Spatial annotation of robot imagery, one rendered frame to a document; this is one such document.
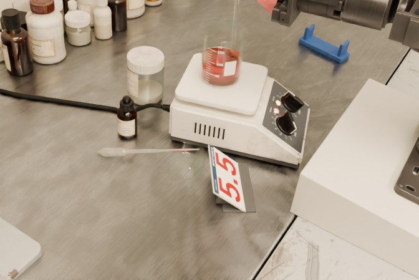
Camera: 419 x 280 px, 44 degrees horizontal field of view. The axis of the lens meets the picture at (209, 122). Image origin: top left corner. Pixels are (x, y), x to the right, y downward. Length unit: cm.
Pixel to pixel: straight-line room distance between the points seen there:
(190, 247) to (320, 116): 35
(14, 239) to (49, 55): 39
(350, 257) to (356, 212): 6
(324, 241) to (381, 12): 29
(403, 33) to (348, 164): 18
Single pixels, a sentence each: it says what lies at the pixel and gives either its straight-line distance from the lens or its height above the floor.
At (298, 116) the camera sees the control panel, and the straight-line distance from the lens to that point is 81.
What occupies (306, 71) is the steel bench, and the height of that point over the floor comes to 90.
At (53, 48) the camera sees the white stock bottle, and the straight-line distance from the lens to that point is 95.
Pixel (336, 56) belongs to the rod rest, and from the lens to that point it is 104.
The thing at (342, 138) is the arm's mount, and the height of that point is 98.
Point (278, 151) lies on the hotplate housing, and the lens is 75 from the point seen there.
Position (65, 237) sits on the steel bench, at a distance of 68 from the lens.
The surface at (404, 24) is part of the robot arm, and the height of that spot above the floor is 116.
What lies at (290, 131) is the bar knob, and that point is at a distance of 76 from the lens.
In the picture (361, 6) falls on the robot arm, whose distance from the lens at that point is 65.
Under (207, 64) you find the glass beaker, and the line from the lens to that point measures 74.
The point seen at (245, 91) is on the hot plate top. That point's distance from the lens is 76.
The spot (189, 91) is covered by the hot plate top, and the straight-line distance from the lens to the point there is 74.
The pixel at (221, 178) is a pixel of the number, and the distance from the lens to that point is 70.
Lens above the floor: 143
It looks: 40 degrees down
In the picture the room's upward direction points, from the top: 6 degrees clockwise
